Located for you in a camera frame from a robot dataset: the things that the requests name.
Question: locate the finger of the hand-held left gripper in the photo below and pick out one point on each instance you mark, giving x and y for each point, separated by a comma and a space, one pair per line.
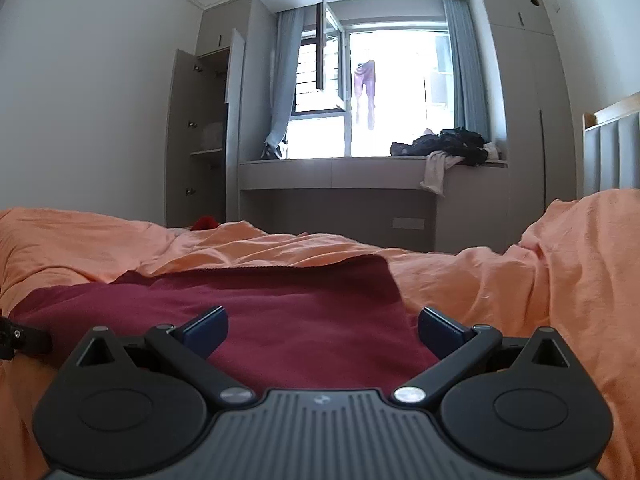
27, 340

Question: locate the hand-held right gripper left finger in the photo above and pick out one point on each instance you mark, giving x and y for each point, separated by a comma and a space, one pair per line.
202, 332

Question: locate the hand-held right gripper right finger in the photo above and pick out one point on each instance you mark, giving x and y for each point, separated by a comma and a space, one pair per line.
442, 332

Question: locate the dark red long-sleeve shirt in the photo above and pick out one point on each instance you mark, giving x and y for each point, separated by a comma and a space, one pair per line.
300, 310

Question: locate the pile of dark clothes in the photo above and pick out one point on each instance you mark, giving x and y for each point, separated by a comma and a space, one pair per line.
450, 145

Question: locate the red object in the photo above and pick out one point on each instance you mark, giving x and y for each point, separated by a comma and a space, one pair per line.
205, 223

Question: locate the orange blanket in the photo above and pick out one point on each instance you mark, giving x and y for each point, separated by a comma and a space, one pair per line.
550, 310

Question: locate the white hanging cloth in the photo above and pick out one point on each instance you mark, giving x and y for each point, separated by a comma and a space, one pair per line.
434, 172

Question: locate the grey window bench desk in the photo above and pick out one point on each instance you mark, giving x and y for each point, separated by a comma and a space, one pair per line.
350, 172

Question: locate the small white cloth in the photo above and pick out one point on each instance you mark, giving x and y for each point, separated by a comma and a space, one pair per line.
491, 149

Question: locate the dark curtain tieback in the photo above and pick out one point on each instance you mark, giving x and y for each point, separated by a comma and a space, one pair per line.
272, 152

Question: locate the grey open wardrobe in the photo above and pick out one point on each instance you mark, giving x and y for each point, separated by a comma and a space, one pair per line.
177, 135

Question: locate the window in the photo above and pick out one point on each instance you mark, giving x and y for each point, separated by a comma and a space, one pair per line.
400, 100

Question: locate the tall grey closed wardrobe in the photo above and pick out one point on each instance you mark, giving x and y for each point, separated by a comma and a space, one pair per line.
530, 110

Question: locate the grey padded headboard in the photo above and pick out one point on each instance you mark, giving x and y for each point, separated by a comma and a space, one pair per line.
615, 155

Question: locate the purple hanging garment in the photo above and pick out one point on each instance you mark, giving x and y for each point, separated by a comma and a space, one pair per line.
365, 85

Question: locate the light blue curtain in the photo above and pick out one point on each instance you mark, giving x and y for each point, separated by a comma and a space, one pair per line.
467, 70
284, 85

